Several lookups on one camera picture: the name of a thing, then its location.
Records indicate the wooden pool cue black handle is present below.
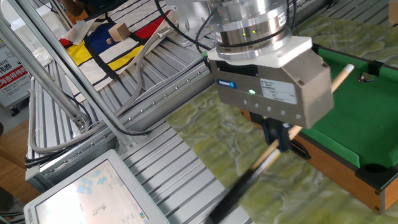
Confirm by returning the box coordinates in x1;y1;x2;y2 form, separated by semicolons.
205;63;355;224

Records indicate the orange brown box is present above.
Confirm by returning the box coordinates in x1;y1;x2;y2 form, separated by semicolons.
67;11;90;25

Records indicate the colour block patterned cloth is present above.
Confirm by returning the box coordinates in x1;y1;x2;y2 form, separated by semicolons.
58;0;178;105

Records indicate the bare person forearm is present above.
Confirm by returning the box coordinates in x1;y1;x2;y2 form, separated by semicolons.
62;0;85;16

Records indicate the aluminium diagonal frame strut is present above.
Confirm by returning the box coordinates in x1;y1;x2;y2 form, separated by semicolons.
0;14;91;131

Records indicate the aluminium frame post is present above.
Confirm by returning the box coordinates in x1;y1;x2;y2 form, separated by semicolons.
4;0;137;149

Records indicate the thick black cable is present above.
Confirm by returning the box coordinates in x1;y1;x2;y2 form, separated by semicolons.
285;0;300;34

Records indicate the dark red pool ball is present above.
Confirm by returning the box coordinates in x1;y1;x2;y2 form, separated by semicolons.
357;72;376;83

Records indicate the mini green felt pool table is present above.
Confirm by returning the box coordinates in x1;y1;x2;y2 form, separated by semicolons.
241;43;398;215

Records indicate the grey corrugated hose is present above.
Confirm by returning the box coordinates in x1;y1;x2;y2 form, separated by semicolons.
27;20;180;154

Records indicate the white sign red lettering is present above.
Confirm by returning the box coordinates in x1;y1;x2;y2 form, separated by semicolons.
0;46;32;110

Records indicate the green marble pattern mat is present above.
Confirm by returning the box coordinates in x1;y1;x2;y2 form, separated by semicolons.
166;14;398;224

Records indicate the white crumpled tissue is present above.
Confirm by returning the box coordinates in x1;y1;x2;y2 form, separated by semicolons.
32;46;54;68

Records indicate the silver Schunk gripper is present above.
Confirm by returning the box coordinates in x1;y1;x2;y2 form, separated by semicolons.
208;49;335;153

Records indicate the black cable bundle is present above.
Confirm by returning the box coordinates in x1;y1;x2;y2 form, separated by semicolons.
102;37;212;138

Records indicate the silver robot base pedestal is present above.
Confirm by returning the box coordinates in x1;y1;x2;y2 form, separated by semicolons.
166;0;218;48

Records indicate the white touchscreen teach pendant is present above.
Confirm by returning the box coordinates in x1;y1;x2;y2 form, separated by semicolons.
23;149;170;224

